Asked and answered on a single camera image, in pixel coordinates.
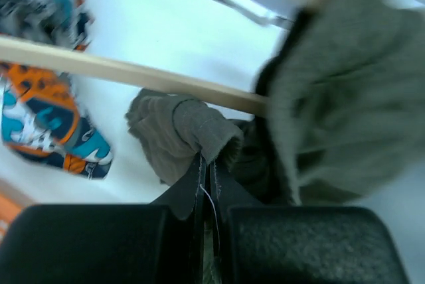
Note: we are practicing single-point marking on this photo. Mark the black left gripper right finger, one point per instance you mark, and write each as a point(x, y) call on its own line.
point(256, 243)

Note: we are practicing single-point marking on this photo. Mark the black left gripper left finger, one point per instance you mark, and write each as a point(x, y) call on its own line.
point(160, 242)

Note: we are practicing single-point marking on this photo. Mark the patterned blue orange shorts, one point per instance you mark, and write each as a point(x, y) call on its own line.
point(42, 118)

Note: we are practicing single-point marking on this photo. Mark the wooden hanger of green shorts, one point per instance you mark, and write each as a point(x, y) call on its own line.
point(44, 56)

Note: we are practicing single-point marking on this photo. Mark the orange plastic basket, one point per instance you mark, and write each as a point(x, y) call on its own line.
point(9, 210)

